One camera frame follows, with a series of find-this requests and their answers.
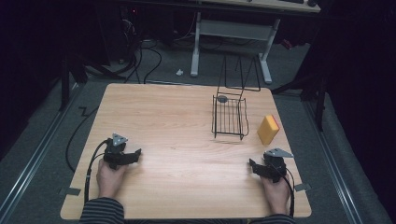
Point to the black metal stand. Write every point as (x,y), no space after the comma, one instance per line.
(67,74)
(311,90)

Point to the grey tape piece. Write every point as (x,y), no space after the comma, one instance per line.
(302,187)
(71,191)

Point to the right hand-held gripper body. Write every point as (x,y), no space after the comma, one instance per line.
(274,163)

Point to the yellow sponge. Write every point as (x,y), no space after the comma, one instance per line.
(268,129)

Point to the person's right hand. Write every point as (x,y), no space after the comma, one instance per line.
(275,194)

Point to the white crumpled paper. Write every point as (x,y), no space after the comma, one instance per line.
(179,72)

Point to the metal floor rail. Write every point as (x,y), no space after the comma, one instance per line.
(333,165)
(31,155)

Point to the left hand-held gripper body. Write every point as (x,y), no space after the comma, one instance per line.
(115,151)

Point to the person's left hand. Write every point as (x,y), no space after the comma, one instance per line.
(109,179)

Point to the grey metal desk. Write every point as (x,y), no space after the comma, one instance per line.
(236,29)

